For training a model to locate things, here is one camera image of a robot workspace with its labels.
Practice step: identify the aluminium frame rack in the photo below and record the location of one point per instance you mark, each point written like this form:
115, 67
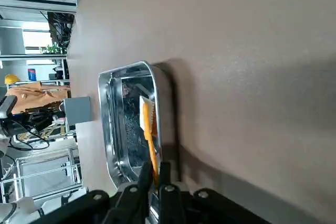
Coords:
39, 171

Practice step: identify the brown cardboard sheet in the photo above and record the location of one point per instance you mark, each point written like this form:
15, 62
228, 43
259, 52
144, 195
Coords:
39, 95

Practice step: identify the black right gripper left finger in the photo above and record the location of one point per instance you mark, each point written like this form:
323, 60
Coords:
143, 179

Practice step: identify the green plant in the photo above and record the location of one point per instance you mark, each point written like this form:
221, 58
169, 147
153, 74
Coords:
52, 48

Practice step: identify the yellow hard hat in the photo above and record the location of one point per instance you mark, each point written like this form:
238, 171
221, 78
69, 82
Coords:
11, 79

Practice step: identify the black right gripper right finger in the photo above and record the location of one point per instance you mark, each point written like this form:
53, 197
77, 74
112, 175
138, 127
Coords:
165, 179

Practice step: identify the silver metal tray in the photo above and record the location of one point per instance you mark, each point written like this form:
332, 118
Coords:
123, 129

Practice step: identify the grey metal cabinet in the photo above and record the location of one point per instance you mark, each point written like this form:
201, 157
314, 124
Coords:
77, 110

